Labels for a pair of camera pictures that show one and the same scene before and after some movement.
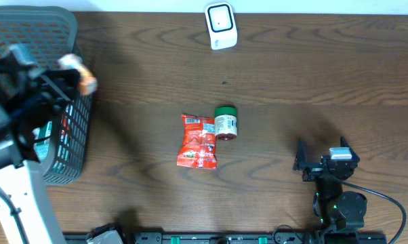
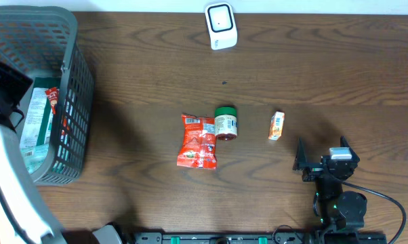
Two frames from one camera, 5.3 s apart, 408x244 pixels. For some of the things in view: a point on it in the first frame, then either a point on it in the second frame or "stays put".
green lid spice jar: [226, 123] stays put
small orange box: [88, 82] to [276, 126]
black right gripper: [301, 163] stays put
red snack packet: [198, 145] stays put
